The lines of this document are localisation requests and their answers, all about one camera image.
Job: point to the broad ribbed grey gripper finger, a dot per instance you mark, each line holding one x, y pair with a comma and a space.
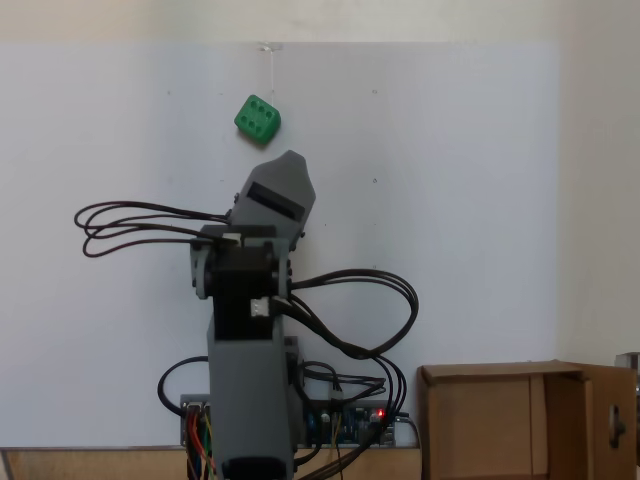
285, 170

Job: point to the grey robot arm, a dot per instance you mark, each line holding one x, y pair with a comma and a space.
245, 375

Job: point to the brown plywood board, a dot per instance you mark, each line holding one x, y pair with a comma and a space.
100, 465

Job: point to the clear tape piece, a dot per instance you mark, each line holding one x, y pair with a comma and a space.
270, 47

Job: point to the narrow smooth grey gripper finger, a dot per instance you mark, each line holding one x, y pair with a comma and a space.
308, 187

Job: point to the grey mounting plate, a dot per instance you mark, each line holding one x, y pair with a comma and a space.
183, 400

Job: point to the brown cardboard box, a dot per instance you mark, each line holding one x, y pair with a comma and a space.
480, 425

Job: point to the blue board with red light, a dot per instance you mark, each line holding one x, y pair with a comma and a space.
385, 435

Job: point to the green dice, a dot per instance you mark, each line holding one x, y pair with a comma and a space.
257, 120

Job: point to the blue board with capacitors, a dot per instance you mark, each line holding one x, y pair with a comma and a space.
317, 425

